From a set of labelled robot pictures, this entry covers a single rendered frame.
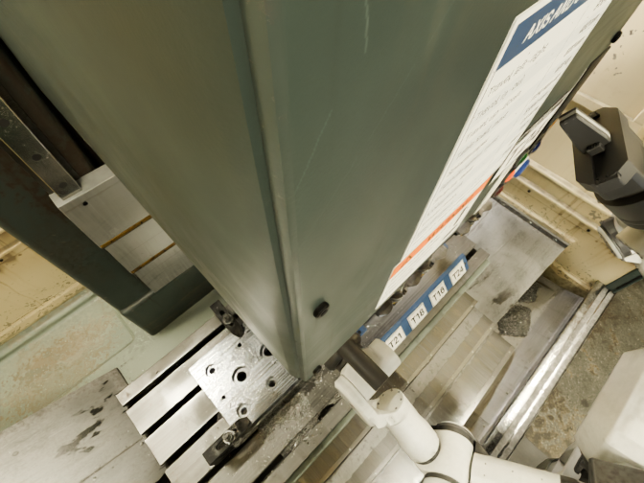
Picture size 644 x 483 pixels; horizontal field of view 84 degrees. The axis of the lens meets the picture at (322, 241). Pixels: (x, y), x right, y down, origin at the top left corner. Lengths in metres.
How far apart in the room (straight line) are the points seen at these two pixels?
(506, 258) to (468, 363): 0.45
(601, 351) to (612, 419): 1.76
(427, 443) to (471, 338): 0.73
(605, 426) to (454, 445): 0.27
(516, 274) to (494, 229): 0.20
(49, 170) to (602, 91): 1.36
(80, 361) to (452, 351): 1.41
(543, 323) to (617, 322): 1.13
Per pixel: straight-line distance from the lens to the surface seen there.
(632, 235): 0.69
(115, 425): 1.52
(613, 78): 1.30
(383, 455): 1.32
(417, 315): 1.20
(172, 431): 1.20
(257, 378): 1.07
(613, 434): 0.90
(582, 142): 0.56
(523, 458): 2.10
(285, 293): 0.17
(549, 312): 1.73
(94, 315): 1.77
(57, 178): 0.89
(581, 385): 2.52
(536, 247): 1.64
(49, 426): 1.56
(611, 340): 2.72
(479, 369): 1.46
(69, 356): 1.76
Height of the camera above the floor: 2.03
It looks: 60 degrees down
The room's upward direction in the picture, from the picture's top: 3 degrees clockwise
